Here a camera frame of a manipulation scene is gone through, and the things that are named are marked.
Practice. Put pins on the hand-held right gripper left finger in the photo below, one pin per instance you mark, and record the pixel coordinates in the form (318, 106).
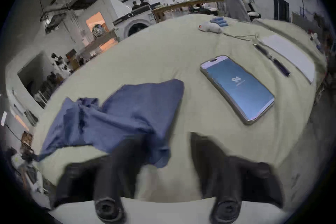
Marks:
(115, 178)

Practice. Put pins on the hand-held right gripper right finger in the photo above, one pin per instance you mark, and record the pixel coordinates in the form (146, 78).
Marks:
(225, 181)

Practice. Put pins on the dark blue shirt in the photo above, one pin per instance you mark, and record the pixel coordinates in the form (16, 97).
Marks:
(126, 118)

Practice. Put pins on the smartphone with blue screen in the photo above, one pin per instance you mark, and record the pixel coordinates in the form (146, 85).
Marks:
(237, 87)

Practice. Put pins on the black pen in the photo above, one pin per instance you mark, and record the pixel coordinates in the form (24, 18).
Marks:
(272, 60)

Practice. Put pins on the bed with pale green sheet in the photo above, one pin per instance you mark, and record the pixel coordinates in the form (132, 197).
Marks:
(168, 55)

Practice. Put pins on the white paper sheet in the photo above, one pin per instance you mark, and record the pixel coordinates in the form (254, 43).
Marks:
(290, 56)

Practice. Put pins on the white washing machine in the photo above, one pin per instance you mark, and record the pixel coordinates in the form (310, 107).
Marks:
(136, 24)

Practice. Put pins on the white and blue cloth bundle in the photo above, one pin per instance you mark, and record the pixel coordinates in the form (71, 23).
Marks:
(213, 24)

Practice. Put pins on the wooden table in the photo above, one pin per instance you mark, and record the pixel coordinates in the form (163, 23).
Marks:
(183, 7)

